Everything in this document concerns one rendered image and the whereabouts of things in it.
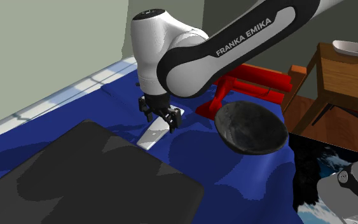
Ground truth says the wooden side table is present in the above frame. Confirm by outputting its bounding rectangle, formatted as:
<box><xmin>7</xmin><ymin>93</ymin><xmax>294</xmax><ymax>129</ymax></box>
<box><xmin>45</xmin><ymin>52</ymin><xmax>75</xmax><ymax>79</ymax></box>
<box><xmin>291</xmin><ymin>42</ymin><xmax>358</xmax><ymax>147</ymax></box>

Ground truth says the black bowl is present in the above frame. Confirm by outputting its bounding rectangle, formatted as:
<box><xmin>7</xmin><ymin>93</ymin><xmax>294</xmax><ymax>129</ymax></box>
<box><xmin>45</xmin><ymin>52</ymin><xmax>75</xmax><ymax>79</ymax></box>
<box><xmin>214</xmin><ymin>100</ymin><xmax>290</xmax><ymax>156</ymax></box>

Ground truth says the silver phone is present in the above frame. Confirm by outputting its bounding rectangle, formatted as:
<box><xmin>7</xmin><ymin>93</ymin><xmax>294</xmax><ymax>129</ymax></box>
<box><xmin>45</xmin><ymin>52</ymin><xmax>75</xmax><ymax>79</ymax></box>
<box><xmin>136</xmin><ymin>106</ymin><xmax>185</xmax><ymax>151</ymax></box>

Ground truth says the blue bed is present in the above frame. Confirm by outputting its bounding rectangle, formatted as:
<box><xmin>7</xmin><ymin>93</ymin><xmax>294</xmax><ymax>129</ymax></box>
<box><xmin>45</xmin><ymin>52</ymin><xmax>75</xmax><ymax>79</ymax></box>
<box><xmin>0</xmin><ymin>56</ymin><xmax>308</xmax><ymax>224</ymax></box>

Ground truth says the dark grey pillow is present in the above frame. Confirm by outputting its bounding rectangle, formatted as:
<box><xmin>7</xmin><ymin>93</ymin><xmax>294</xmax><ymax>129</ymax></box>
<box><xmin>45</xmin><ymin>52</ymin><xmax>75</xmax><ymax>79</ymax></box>
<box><xmin>0</xmin><ymin>119</ymin><xmax>205</xmax><ymax>224</ymax></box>

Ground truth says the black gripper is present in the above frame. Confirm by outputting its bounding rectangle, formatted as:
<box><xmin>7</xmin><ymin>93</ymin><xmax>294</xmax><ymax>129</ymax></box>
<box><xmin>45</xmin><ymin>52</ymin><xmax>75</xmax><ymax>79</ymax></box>
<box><xmin>137</xmin><ymin>92</ymin><xmax>182</xmax><ymax>134</ymax></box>

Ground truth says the red frame object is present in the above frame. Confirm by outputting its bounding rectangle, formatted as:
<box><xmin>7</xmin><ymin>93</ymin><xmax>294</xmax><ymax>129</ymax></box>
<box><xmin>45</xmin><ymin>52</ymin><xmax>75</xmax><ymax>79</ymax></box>
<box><xmin>195</xmin><ymin>63</ymin><xmax>293</xmax><ymax>120</ymax></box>

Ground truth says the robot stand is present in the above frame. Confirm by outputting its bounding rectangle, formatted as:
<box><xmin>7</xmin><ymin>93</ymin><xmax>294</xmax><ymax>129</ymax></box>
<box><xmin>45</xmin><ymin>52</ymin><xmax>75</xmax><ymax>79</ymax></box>
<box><xmin>288</xmin><ymin>132</ymin><xmax>358</xmax><ymax>224</ymax></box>

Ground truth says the white bowl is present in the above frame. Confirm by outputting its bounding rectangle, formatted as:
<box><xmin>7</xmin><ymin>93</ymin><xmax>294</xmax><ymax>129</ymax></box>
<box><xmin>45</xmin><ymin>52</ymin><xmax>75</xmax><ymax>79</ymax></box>
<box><xmin>332</xmin><ymin>39</ymin><xmax>358</xmax><ymax>59</ymax></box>

